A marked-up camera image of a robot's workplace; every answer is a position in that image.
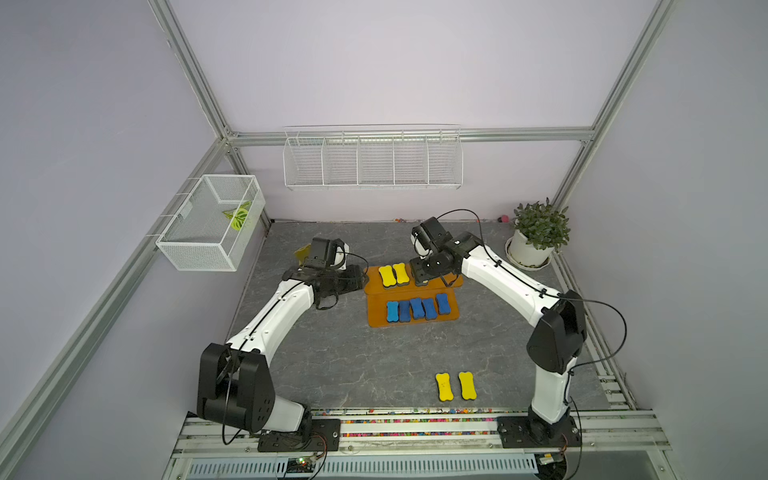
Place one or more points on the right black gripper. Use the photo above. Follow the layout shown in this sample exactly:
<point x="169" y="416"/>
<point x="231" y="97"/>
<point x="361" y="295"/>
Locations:
<point x="418" y="269"/>

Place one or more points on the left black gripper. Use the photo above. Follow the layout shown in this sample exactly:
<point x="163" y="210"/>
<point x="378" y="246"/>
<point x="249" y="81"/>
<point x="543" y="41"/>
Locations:
<point x="355" y="282"/>

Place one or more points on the yellow eraser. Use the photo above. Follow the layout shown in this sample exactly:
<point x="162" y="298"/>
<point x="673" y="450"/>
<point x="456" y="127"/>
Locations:
<point x="467" y="383"/>
<point x="387" y="275"/>
<point x="401" y="274"/>
<point x="445" y="392"/>

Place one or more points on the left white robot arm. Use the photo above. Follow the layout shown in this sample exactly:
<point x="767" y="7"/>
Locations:
<point x="235" y="386"/>

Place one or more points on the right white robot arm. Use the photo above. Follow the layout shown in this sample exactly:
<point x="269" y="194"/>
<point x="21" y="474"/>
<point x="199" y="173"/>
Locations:
<point x="557" y="319"/>

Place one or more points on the orange wooden two-tier shelf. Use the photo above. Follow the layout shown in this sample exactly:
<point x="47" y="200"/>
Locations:
<point x="377" y="296"/>

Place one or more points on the blue eraser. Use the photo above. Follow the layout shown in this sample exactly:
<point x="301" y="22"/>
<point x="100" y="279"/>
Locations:
<point x="443" y="304"/>
<point x="417" y="308"/>
<point x="392" y="312"/>
<point x="430" y="311"/>
<point x="404" y="311"/>

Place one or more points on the potted green plant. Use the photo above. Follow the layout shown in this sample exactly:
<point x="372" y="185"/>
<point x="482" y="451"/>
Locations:
<point x="540" y="228"/>

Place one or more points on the green object in basket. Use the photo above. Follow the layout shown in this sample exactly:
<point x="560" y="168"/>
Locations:
<point x="238" y="216"/>

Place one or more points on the white mesh basket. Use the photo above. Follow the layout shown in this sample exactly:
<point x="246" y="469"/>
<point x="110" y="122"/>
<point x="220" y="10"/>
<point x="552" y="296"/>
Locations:
<point x="198" y="237"/>

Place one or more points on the white vent grille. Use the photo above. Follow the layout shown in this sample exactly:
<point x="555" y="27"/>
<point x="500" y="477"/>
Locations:
<point x="385" y="467"/>

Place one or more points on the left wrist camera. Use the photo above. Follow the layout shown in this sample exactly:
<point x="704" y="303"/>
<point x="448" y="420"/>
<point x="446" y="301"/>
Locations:
<point x="326" y="254"/>

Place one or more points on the white wire wall shelf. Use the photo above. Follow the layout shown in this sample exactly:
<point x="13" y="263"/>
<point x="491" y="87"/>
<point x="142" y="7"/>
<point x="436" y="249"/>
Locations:
<point x="394" y="158"/>

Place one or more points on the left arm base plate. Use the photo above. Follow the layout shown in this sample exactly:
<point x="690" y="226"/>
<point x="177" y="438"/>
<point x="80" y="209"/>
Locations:
<point x="313" y="435"/>

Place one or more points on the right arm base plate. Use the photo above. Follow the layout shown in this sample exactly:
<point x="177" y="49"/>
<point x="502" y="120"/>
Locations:
<point x="533" y="432"/>

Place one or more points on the aluminium mounting rail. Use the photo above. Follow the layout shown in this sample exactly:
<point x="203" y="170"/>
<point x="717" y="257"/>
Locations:
<point x="383" y="432"/>

